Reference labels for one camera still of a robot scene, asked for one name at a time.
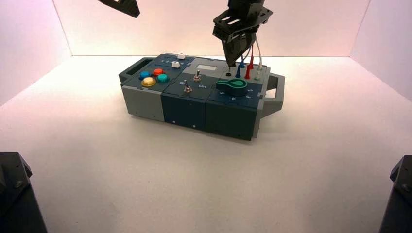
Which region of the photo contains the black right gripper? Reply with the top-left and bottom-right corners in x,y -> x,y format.
212,0 -> 274,67

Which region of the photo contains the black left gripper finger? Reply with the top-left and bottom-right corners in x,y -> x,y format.
98,0 -> 140,18

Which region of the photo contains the green rotary knob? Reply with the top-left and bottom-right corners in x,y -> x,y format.
215,79 -> 248,97

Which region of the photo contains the blue grey modular task box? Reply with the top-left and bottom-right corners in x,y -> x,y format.
118,53 -> 286,141

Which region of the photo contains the blue jumper wire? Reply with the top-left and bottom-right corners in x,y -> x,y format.
235,48 -> 252,79

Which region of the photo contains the red jumper wire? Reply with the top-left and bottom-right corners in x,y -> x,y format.
244,45 -> 255,80

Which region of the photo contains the white jumper wire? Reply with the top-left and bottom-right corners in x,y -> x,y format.
254,33 -> 264,81

